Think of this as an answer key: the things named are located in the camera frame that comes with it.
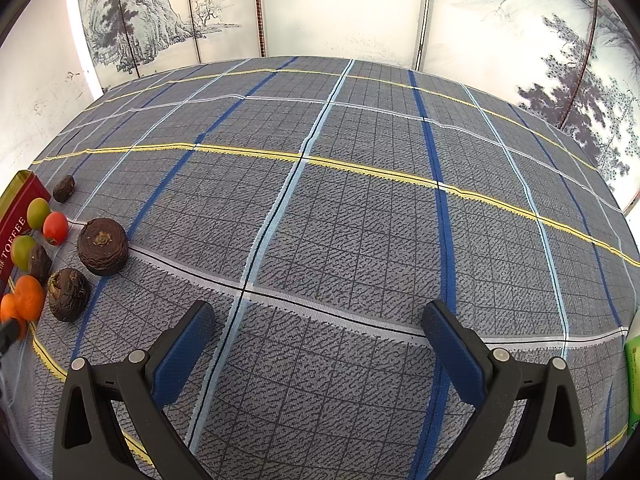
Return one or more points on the red gold toffee tin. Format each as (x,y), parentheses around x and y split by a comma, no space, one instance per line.
(24,187)

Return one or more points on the painted folding screen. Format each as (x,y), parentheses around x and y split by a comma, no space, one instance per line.
(572,62)

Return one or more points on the green packet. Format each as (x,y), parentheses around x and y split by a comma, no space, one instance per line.
(632,355)

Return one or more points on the dark brown wrinkled fruit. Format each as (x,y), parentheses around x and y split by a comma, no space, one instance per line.
(39,264)

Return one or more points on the small dark brown fruit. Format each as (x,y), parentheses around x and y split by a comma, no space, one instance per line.
(64,189)

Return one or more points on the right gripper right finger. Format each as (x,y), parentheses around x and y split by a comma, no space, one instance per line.
(549,442)

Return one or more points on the large dark brown fruit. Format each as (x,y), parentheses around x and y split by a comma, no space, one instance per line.
(102,246)

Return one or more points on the dark brown round fruit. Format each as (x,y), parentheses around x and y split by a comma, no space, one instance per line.
(69,292)

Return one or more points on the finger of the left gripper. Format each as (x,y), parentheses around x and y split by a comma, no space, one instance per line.
(10,331)

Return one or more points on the grey plaid tablecloth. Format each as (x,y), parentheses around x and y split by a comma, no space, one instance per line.
(318,204)

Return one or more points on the orange tangerine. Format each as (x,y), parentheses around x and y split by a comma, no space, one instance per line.
(29,298)
(9,310)

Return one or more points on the yellow green round fruit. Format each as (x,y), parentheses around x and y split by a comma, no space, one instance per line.
(20,251)

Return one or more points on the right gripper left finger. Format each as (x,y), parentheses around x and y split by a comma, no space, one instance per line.
(88,440)

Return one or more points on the red tomato fruit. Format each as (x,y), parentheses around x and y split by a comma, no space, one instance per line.
(55,228)

